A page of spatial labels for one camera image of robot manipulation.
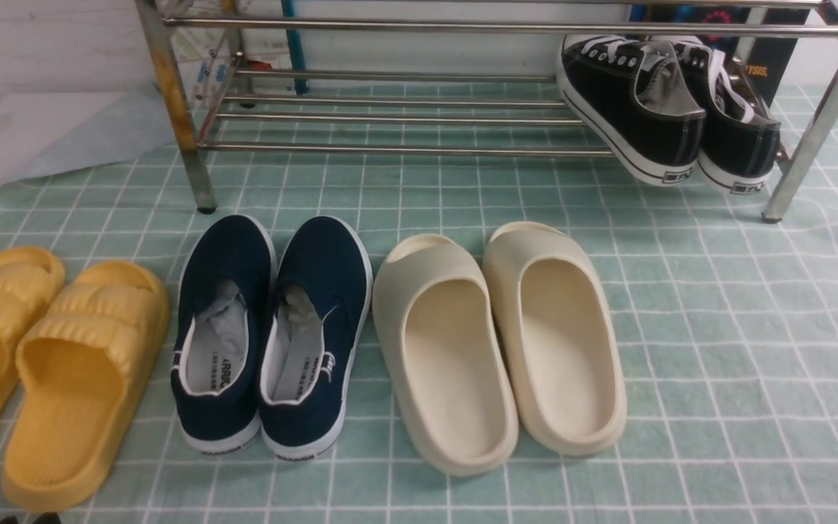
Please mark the black canvas sneaker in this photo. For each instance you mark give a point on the black canvas sneaker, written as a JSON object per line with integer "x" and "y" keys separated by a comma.
{"x": 739, "y": 142}
{"x": 633, "y": 94}

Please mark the metal shoe rack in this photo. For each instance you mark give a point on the metal shoe rack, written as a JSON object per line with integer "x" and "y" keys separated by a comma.
{"x": 237, "y": 100}

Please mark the left cream foam slide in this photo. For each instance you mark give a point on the left cream foam slide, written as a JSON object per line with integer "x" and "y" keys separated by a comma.
{"x": 433, "y": 319}

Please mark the cream foam slide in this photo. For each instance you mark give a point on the cream foam slide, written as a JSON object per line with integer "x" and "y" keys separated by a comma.
{"x": 558, "y": 339}
{"x": 433, "y": 319}

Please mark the right navy slip-on shoe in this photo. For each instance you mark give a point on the right navy slip-on shoe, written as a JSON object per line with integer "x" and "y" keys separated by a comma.
{"x": 320, "y": 305}

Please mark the navy slip-on shoe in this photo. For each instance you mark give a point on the navy slip-on shoe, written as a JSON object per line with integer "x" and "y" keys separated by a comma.
{"x": 320, "y": 305}
{"x": 222, "y": 327}

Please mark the right cream foam slide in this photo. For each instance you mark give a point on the right cream foam slide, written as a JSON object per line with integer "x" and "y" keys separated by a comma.
{"x": 558, "y": 339}

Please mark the left navy slip-on shoe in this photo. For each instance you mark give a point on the left navy slip-on shoe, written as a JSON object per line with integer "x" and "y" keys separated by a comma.
{"x": 222, "y": 327}

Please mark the teal vertical pole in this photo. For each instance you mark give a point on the teal vertical pole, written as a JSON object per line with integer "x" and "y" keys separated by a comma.
{"x": 295, "y": 48}

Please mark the green checkered floor cloth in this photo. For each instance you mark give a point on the green checkered floor cloth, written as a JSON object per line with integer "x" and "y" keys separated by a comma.
{"x": 727, "y": 329}

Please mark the right yellow slide sandal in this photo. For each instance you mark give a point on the right yellow slide sandal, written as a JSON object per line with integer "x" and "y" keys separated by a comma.
{"x": 84, "y": 367}

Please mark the light blue paper sheet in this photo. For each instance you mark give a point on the light blue paper sheet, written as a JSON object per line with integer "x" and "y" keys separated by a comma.
{"x": 43, "y": 134}

